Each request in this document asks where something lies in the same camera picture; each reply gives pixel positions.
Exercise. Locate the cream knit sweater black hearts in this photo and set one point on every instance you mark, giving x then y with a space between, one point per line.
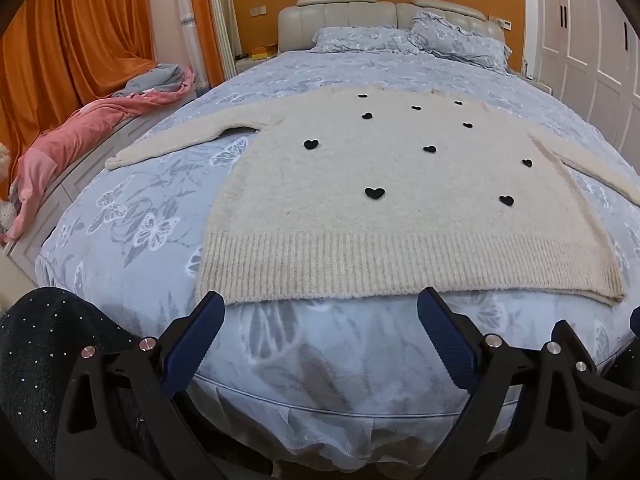
361 192

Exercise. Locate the black sparkly trousers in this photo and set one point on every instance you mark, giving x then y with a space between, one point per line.
42 336

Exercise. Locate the pink blanket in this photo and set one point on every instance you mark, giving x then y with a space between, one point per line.
55 150

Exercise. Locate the white bedside cabinet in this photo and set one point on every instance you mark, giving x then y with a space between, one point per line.
244 64

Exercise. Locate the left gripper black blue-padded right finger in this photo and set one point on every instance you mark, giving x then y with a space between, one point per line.
522 419

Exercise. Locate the left blue floral pillow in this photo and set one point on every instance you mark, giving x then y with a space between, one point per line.
377 39

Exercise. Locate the white wardrobe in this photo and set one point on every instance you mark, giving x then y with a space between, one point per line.
588 54

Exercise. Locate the grey padded headboard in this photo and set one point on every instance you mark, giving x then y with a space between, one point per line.
297 25

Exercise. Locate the grey blue folded cloth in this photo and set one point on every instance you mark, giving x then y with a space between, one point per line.
163 77

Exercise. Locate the orange curtain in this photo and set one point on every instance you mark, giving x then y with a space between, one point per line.
59 55

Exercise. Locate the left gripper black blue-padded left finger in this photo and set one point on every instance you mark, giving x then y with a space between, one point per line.
87 446

